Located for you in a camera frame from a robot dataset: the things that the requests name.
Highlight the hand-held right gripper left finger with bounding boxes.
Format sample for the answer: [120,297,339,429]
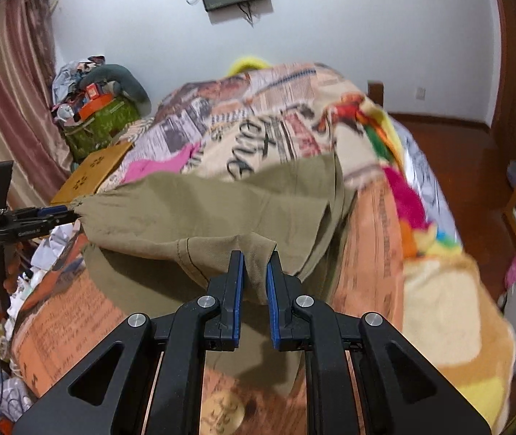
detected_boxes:
[12,250,246,435]

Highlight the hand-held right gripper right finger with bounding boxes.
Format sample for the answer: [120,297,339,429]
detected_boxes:
[266,251,491,435]

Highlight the olive green pants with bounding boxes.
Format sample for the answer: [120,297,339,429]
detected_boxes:
[74,149,358,399]

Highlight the crumpled white paper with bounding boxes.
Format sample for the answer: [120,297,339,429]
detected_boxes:
[7,224,89,327]

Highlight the brown cardboard sheet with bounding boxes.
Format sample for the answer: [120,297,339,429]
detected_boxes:
[50,141,133,207]

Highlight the green patterned storage box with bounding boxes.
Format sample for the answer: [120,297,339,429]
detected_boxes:
[61,97,143,164]

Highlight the flat orange box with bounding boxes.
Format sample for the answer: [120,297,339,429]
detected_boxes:
[79,95,115,121]

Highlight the pile of clothes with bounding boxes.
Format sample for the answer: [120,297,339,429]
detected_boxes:
[52,54,107,100]

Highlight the striped red beige curtain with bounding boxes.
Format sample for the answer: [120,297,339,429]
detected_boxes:
[0,0,76,236]

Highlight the grey long pillow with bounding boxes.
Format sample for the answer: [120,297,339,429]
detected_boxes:
[83,63,152,114]

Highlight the colourful cartoon plush blanket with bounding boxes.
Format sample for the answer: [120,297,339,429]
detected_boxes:
[321,91,516,435]

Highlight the newspaper printed blanket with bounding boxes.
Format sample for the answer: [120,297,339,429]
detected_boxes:
[9,61,422,435]

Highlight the white patterned bed sheet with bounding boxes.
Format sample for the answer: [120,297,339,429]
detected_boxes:
[393,117,463,248]

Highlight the yellow foam tube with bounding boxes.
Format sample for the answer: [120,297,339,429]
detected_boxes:
[228,57,272,76]

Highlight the wooden bed post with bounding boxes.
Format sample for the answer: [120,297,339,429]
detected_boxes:
[367,80,384,109]

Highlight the hanging black cable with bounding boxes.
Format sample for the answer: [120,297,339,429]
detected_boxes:
[237,2,259,27]

